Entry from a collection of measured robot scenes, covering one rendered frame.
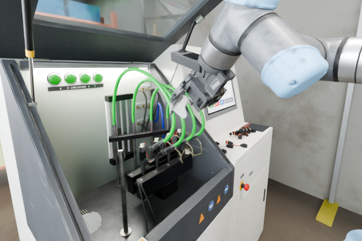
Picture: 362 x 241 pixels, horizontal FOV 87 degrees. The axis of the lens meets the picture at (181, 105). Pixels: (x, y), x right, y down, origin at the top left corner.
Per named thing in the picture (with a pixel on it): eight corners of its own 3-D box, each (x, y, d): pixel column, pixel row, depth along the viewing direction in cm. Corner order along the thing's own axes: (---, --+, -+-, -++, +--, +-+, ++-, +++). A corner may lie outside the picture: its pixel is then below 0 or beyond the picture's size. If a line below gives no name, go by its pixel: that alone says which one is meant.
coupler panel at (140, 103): (138, 134, 109) (136, 79, 103) (134, 133, 111) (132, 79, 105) (155, 128, 119) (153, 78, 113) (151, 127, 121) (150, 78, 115)
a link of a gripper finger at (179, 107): (173, 129, 51) (192, 107, 46) (161, 112, 53) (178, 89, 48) (180, 126, 53) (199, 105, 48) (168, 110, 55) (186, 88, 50)
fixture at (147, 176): (143, 216, 77) (141, 182, 75) (128, 205, 84) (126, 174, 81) (192, 179, 103) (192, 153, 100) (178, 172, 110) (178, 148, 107)
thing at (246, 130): (244, 141, 117) (244, 133, 116) (228, 137, 123) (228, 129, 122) (256, 132, 134) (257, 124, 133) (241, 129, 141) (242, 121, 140)
